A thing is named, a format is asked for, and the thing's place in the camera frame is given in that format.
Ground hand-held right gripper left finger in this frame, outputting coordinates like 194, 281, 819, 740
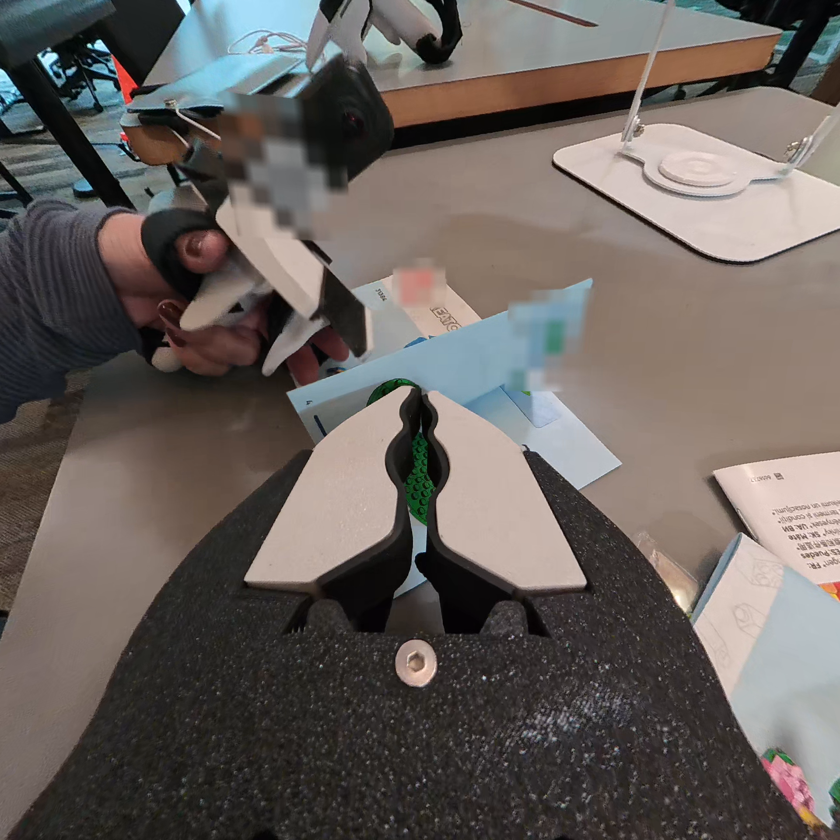
244, 385, 424, 631

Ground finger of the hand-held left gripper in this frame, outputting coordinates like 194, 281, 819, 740
215, 197, 332, 321
319, 266, 376, 361

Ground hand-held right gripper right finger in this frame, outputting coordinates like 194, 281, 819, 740
420, 390, 588, 634

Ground green lego baseplate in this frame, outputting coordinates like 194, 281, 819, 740
366, 378, 435, 527

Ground large lego instruction booklet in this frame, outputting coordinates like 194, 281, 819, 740
287, 276, 623, 595

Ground person's left forearm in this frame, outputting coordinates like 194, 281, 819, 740
0, 200, 144, 424

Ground small clear bag lego pieces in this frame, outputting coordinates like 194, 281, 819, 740
632, 529, 701, 616

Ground person's left hand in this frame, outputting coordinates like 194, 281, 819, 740
97, 209, 352, 388

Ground wood-edged grey table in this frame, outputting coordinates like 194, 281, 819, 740
121, 0, 783, 165

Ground black desk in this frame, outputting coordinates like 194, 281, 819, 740
0, 0, 137, 210

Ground white base board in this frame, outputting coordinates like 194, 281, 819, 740
553, 123, 840, 265

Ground black office chair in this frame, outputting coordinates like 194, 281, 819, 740
38, 38, 120, 114
714, 0, 840, 91

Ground white text leaflet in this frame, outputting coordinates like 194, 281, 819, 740
713, 451, 840, 584

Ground small light blue booklet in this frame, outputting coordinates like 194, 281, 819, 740
691, 533, 840, 840

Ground spare gripper handle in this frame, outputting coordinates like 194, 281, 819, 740
305, 0, 464, 67

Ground white cable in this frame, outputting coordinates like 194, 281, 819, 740
227, 29, 311, 59

